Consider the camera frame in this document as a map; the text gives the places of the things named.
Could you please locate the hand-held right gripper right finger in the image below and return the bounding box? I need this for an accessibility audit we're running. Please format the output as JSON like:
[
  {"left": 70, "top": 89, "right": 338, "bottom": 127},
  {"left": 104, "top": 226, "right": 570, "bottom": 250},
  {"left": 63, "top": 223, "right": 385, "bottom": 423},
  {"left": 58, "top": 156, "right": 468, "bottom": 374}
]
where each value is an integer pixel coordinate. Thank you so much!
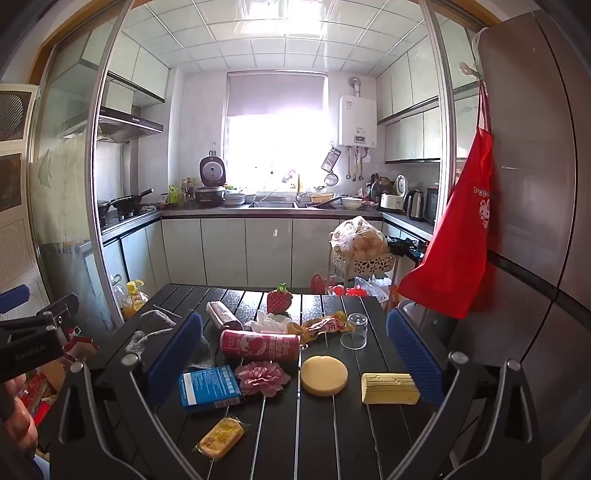
[{"left": 387, "top": 308, "right": 542, "bottom": 480}]

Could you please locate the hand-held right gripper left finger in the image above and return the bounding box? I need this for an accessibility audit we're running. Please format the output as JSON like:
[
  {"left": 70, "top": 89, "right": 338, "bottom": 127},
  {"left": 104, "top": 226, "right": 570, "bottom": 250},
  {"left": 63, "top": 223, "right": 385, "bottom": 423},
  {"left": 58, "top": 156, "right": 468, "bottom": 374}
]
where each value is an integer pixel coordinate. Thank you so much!
[{"left": 50, "top": 311, "right": 206, "bottom": 480}]

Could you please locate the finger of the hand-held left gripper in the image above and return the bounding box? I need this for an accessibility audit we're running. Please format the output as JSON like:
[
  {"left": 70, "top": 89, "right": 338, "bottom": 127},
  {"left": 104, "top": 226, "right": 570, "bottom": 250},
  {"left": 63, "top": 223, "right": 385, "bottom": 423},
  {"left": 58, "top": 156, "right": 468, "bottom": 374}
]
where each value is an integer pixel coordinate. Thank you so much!
[
  {"left": 0, "top": 285, "right": 31, "bottom": 315},
  {"left": 34, "top": 294, "right": 79, "bottom": 329}
]

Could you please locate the rectangular yellow sponge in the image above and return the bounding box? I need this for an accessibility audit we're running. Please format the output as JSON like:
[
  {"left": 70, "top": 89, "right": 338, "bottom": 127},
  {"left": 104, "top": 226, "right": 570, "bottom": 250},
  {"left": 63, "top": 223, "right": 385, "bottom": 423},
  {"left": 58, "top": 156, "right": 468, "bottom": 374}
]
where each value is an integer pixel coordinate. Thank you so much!
[{"left": 361, "top": 373, "right": 421, "bottom": 406}]

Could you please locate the grey cloth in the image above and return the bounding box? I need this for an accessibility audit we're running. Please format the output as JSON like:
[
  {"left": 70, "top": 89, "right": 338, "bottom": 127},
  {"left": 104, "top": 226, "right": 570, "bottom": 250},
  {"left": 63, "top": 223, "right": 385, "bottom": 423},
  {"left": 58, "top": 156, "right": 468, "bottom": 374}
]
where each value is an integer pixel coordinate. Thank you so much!
[{"left": 124, "top": 310, "right": 216, "bottom": 370}]

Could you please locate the blue box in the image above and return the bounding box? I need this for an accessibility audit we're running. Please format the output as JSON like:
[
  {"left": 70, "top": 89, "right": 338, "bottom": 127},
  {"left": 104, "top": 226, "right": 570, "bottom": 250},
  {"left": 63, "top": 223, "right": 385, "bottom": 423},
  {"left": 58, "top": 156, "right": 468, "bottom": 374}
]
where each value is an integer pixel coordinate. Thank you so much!
[{"left": 178, "top": 366, "right": 246, "bottom": 409}]

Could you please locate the clear plastic cup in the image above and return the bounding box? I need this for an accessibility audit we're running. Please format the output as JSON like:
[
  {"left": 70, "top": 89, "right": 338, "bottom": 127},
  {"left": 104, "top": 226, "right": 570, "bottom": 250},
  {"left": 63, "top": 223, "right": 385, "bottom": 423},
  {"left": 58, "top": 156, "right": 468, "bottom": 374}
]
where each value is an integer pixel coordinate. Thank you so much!
[{"left": 340, "top": 313, "right": 369, "bottom": 352}]

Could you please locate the pink tube packet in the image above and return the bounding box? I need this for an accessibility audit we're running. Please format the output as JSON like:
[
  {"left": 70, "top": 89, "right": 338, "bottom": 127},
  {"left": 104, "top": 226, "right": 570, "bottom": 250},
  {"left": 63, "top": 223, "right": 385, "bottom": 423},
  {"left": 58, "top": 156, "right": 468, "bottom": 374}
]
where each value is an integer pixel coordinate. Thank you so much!
[{"left": 206, "top": 301, "right": 245, "bottom": 331}]

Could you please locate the red drink can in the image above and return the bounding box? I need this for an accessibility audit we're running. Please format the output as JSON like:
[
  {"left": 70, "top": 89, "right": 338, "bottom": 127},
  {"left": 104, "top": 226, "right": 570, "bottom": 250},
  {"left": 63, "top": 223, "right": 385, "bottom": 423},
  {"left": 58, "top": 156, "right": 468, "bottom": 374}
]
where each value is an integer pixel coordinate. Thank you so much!
[{"left": 219, "top": 329, "right": 302, "bottom": 362}]

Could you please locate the round yellow sponge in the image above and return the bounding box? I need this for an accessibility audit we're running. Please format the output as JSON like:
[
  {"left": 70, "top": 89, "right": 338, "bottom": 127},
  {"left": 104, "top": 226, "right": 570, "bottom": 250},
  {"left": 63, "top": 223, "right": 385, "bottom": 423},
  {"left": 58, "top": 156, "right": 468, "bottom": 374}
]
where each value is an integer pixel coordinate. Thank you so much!
[{"left": 300, "top": 355, "right": 349, "bottom": 397}]

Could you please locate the pink fabric flower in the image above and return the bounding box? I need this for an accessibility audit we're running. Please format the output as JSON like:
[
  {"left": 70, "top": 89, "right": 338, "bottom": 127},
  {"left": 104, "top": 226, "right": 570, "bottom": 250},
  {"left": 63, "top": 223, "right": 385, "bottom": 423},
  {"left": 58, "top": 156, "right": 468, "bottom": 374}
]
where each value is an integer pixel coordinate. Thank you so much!
[{"left": 235, "top": 361, "right": 292, "bottom": 398}]

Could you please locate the red yellow sausage packet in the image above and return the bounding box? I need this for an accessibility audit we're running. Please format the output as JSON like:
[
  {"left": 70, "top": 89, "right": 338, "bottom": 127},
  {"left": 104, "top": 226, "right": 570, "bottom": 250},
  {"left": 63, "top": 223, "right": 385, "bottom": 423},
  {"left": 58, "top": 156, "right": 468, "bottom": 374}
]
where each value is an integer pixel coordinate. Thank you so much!
[{"left": 287, "top": 311, "right": 348, "bottom": 346}]

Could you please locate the yellow snack packet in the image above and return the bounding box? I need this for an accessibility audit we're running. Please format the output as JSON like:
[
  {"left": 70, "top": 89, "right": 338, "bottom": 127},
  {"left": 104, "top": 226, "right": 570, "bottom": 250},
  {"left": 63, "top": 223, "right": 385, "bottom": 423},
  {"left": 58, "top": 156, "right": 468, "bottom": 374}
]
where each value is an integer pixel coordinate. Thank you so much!
[{"left": 193, "top": 415, "right": 250, "bottom": 461}]

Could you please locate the white tissue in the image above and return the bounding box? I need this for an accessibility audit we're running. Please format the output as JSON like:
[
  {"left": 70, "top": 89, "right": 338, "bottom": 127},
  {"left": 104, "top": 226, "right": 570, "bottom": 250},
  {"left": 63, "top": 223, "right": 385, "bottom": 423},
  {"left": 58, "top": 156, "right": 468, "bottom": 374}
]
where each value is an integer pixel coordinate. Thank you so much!
[{"left": 244, "top": 310, "right": 297, "bottom": 334}]

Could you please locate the red strawberry toy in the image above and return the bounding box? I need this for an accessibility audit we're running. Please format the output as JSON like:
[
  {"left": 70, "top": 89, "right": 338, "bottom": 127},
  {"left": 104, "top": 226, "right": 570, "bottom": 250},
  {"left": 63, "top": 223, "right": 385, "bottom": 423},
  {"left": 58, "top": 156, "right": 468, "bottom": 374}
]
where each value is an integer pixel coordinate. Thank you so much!
[{"left": 267, "top": 282, "right": 294, "bottom": 315}]

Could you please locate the person's left hand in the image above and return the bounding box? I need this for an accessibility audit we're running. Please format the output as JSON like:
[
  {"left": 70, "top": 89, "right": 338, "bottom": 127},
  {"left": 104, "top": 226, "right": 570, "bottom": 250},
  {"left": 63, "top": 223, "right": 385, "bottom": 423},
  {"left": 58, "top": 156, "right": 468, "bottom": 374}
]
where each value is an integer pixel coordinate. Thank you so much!
[{"left": 0, "top": 374, "right": 38, "bottom": 467}]

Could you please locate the cardboard box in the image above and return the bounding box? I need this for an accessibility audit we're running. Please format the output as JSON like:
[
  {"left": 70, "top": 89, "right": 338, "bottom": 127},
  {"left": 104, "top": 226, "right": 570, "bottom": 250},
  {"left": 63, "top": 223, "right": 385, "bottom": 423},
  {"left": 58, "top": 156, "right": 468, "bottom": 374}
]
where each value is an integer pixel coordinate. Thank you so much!
[{"left": 18, "top": 323, "right": 100, "bottom": 428}]

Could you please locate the clear bottle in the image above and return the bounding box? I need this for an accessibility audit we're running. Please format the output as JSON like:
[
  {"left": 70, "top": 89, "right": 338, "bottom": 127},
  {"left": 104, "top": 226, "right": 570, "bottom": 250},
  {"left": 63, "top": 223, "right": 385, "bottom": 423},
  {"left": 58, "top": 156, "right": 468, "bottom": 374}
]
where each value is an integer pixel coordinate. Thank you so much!
[{"left": 111, "top": 274, "right": 127, "bottom": 315}]

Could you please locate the yellow oil bottle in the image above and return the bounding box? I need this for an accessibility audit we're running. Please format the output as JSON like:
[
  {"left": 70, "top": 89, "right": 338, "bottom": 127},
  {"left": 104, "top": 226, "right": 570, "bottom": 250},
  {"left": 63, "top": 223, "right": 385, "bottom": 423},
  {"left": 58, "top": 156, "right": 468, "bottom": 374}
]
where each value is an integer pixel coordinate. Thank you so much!
[{"left": 121, "top": 281, "right": 149, "bottom": 320}]

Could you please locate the white cutout basket cart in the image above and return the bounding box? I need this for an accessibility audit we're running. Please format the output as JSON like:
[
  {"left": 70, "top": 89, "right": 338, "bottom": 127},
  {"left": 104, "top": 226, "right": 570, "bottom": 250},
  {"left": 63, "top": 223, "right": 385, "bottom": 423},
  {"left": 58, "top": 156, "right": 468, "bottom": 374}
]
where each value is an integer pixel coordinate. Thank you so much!
[{"left": 327, "top": 244, "right": 400, "bottom": 308}]

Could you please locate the black bag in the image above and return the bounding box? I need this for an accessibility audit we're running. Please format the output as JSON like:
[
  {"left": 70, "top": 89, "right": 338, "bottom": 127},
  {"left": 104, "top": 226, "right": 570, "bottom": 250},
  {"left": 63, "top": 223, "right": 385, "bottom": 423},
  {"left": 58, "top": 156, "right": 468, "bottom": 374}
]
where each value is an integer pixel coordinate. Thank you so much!
[{"left": 389, "top": 235, "right": 426, "bottom": 260}]

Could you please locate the red bag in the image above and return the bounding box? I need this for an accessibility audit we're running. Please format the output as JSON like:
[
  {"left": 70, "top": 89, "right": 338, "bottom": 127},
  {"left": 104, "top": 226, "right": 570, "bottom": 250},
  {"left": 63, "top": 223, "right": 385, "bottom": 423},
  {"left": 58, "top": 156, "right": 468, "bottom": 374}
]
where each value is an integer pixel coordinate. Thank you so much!
[{"left": 310, "top": 273, "right": 339, "bottom": 295}]

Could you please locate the glass sliding door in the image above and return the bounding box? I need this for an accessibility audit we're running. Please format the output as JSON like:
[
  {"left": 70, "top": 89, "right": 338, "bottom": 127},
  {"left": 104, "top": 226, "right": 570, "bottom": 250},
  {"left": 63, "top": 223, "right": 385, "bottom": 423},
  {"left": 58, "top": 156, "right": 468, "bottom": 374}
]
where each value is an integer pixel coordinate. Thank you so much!
[{"left": 25, "top": 0, "right": 137, "bottom": 333}]

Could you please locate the black wok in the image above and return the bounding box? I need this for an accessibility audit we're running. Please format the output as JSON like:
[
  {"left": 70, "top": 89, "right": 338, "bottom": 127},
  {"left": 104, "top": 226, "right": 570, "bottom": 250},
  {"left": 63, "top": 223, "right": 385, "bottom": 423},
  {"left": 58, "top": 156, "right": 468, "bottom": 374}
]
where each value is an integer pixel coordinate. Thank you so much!
[{"left": 111, "top": 188, "right": 155, "bottom": 217}]

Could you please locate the red apron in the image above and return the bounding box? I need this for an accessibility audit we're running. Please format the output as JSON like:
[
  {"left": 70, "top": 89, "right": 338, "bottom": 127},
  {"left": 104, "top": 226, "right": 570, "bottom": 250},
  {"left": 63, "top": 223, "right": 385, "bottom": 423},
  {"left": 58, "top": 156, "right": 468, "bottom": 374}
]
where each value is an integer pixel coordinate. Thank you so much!
[{"left": 398, "top": 82, "right": 495, "bottom": 320}]

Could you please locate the steel kettle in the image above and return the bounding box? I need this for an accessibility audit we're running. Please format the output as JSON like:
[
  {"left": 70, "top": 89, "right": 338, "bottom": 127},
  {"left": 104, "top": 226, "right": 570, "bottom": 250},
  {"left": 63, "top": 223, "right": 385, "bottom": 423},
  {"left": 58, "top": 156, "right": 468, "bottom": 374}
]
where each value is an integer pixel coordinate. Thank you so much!
[{"left": 405, "top": 189, "right": 427, "bottom": 222}]

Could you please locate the black microwave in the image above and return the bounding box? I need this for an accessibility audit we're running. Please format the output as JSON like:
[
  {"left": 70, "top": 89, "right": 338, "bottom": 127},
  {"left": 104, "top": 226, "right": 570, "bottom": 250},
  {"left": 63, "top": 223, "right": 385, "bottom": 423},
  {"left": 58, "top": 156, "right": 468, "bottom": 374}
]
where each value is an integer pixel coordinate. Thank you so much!
[{"left": 425, "top": 185, "right": 440, "bottom": 226}]

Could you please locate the white rice cooker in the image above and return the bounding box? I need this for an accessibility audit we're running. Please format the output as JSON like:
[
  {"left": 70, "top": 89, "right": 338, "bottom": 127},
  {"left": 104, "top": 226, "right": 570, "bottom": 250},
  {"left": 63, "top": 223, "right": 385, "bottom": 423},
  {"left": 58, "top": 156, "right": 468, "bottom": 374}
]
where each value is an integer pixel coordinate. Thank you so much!
[{"left": 379, "top": 174, "right": 410, "bottom": 213}]

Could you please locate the dark rice cooker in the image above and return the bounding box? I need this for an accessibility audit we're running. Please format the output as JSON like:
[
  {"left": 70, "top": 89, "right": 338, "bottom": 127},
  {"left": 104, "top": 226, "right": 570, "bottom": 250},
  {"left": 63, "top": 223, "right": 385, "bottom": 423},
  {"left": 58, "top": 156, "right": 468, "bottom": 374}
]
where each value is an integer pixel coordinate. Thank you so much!
[{"left": 193, "top": 150, "right": 227, "bottom": 208}]

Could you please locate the kitchen sink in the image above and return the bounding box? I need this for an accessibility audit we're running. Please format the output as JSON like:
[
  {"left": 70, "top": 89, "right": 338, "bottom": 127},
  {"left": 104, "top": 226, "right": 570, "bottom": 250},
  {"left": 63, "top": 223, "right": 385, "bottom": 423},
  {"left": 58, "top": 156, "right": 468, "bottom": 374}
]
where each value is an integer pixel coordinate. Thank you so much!
[{"left": 248, "top": 200, "right": 309, "bottom": 210}]

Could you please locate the range hood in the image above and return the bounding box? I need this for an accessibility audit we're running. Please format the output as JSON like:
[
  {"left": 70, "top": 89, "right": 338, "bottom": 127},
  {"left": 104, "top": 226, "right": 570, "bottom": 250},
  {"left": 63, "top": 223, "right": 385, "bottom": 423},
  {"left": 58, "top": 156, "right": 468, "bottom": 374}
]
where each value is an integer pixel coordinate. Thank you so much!
[{"left": 62, "top": 105, "right": 164, "bottom": 144}]

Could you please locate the grey refrigerator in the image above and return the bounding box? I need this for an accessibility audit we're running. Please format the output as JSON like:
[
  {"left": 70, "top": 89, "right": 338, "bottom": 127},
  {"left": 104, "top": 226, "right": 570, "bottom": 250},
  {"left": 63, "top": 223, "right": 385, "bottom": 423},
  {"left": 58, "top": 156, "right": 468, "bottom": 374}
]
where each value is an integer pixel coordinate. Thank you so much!
[{"left": 441, "top": 9, "right": 591, "bottom": 480}]

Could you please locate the white water heater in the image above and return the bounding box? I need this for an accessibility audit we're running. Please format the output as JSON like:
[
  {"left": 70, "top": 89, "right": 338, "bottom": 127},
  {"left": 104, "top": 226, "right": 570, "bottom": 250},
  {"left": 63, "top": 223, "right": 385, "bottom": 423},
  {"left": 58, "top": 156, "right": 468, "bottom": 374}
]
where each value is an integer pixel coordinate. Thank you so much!
[{"left": 337, "top": 95, "right": 378, "bottom": 149}]

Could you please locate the window blind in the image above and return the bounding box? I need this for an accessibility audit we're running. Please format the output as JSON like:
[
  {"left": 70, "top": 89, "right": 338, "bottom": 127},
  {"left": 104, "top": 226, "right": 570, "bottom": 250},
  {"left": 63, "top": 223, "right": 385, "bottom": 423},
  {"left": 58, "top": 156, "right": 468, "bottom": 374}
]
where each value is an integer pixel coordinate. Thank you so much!
[{"left": 227, "top": 73, "right": 328, "bottom": 118}]

